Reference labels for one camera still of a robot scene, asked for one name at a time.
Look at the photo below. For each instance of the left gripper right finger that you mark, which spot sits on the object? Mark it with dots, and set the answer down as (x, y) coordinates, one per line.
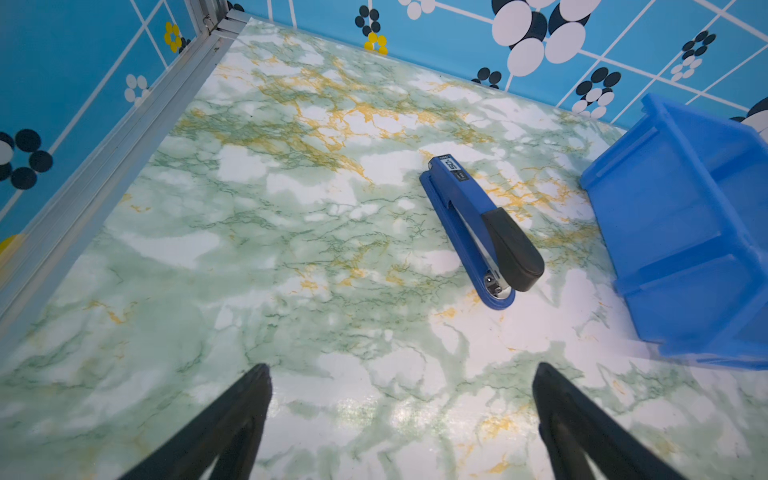
(577, 433)

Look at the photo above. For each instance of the blue black stapler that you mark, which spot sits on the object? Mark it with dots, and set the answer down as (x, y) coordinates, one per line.
(498, 256)

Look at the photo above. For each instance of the blue plastic bin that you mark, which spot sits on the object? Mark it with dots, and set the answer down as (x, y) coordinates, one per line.
(681, 202)

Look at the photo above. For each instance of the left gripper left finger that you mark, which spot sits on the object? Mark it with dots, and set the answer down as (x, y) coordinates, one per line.
(223, 439)

